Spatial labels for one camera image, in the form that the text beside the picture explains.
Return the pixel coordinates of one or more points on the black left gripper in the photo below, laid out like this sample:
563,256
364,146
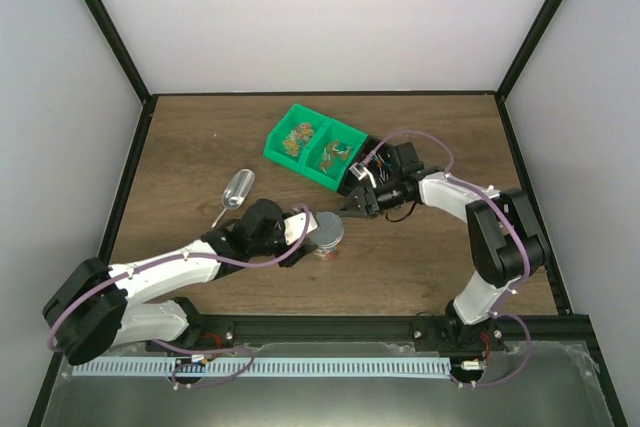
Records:
296,256

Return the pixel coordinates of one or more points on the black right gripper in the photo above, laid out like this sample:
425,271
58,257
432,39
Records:
369,207

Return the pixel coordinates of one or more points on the clear plastic jar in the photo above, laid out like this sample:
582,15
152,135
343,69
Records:
327,251

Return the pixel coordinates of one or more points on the silver metal jar lid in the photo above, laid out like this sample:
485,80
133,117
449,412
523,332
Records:
330,229

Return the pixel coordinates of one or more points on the green bin with lollipops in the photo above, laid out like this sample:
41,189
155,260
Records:
330,152

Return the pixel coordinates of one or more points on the silver metal scoop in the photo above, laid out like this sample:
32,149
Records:
236,192

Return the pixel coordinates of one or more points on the green bin with star candies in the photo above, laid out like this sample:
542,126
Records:
289,141

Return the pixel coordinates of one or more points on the black bin with lollipops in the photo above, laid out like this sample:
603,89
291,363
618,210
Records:
380,167

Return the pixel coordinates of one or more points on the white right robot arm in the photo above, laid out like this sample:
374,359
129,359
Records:
507,244

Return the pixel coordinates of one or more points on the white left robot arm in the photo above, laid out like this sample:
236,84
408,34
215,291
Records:
101,306

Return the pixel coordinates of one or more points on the light blue slotted strip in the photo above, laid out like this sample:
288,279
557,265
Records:
420,367

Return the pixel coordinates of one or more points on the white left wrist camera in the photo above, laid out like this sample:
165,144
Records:
296,226

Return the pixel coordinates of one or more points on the black front mounting rail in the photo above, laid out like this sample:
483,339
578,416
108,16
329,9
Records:
424,332

